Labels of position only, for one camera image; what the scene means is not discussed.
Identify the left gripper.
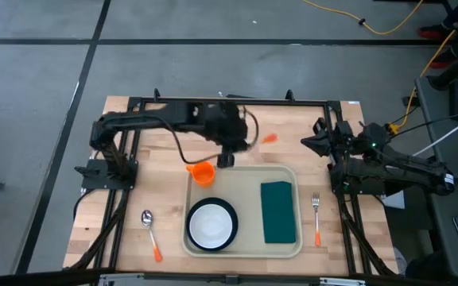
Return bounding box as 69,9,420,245
204,101,250,155

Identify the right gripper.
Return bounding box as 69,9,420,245
300,120,368,160

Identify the orange-handled metal knife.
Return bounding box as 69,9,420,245
248,133,280,149

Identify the orange plastic mug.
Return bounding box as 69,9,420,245
185,160,216,188

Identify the dark green napkin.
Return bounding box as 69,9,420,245
260,180,297,245

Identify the dark blue plate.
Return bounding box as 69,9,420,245
185,197,239,252

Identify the orange-handled metal spoon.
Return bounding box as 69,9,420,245
141,209,164,264

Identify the beige plastic tray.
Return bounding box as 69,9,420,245
180,164,305,259

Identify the person's grey shoe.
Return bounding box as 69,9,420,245
394,246,409,276

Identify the person's red shoe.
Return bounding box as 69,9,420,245
427,59,453,70
417,24,458,41

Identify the dark grey side desk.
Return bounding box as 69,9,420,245
414,75,458,279

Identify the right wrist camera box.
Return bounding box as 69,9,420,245
312,118,330,137

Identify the black aluminium table frame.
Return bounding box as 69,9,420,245
65,89,399,277

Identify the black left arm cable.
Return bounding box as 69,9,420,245
164,105,261,165

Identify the orange-handled metal fork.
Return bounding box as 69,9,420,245
312,192,323,248

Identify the yellow extension cable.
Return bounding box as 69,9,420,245
387,1,458,134
302,0,425,36

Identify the white cable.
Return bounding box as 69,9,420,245
411,109,458,158

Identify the black mount bar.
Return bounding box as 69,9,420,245
0,268,458,286

